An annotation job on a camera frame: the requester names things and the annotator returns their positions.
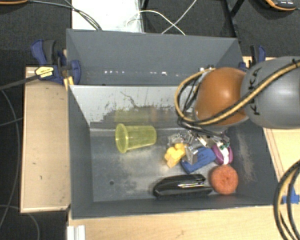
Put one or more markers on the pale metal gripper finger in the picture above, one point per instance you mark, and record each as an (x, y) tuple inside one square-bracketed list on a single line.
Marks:
[(178, 138), (192, 156)]

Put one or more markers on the blue sponge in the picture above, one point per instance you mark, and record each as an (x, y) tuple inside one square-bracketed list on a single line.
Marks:
[(204, 159)]

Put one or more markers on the yellow toy duck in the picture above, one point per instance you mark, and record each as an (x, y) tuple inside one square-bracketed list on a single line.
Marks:
[(174, 156)]

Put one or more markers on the purple and white object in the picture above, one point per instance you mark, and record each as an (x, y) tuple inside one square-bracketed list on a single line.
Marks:
[(227, 156)]

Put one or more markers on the black stapler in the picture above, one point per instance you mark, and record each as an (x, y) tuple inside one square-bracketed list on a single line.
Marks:
[(180, 189)]

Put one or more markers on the orange round scrubber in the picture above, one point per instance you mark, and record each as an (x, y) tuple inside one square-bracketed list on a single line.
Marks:
[(224, 179)]

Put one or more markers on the clear yellow plastic cup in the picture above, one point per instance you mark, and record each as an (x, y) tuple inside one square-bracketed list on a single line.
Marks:
[(137, 137)]

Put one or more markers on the grey metal bin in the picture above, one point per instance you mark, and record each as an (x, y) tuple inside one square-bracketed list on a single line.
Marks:
[(130, 164)]

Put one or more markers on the pale wood board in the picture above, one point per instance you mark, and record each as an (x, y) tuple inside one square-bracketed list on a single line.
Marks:
[(45, 144)]

